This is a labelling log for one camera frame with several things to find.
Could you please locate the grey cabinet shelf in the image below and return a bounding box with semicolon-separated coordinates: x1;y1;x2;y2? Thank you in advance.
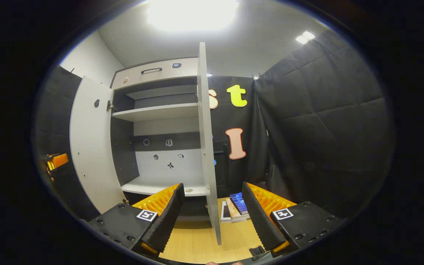
111;102;199;122

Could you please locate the large ceiling light panel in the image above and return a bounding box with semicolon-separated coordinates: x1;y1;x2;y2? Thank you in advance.
146;0;240;33

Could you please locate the small ceiling light panel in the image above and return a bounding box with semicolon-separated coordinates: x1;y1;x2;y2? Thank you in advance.
295;31;315;45

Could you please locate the grey cabinet door checkered sticker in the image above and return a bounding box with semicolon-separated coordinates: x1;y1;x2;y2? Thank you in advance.
69;75;126;215

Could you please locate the orange striped book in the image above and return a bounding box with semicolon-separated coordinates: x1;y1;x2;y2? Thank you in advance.
226;198;249;220

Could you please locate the blue book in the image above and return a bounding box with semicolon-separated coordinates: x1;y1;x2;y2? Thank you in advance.
230;192;248;215

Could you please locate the grey double-door shoe cabinet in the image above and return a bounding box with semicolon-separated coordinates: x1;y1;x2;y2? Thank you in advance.
69;42;223;246

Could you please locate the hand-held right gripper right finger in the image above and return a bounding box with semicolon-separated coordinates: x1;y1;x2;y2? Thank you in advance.
241;181;345;257

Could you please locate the grey shoe cabinet door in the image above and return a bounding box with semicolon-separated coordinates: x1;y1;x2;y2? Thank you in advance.
197;42;223;246

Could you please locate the black backdrop cloth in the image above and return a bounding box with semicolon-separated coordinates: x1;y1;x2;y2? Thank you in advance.
32;29;396;221

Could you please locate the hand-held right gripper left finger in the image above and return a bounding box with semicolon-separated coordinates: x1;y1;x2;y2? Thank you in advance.
87;183;186;258

